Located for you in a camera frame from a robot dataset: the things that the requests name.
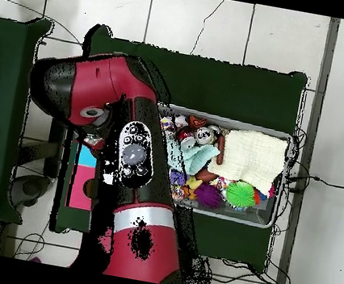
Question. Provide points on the mint green cloth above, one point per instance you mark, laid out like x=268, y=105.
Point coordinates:
x=195, y=157

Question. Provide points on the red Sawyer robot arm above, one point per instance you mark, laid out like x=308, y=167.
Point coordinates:
x=144, y=225

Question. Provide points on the wooden box with three holes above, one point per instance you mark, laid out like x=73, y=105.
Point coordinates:
x=80, y=188

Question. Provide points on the shallow mesh bin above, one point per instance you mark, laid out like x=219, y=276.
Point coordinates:
x=244, y=214

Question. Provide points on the crumpled colourful dotted paper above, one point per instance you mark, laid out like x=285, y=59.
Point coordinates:
x=167, y=124

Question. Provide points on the grey round base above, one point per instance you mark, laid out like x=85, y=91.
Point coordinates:
x=30, y=189

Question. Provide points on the small soccer ball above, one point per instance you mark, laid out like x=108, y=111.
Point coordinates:
x=180, y=120

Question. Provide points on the blue toy block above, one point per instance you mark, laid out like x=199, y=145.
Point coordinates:
x=178, y=176

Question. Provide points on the crushed red cola can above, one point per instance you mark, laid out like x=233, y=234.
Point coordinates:
x=186, y=136

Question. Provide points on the orange tiger-striped ball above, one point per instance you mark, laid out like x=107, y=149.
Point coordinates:
x=197, y=122

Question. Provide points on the yellow rubber duck toy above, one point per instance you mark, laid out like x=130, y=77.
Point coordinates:
x=192, y=186

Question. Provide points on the crushed beige drink can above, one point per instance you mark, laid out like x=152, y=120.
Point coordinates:
x=205, y=135

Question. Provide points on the brown toy hot dog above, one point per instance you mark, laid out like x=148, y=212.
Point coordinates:
x=220, y=152

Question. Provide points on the purple spiky toy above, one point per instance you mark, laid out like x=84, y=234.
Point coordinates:
x=209, y=195

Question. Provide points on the green spiky puffer toy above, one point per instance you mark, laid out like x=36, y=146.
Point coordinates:
x=241, y=194

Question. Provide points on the cream knitted cloth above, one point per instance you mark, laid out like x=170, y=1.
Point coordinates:
x=251, y=156

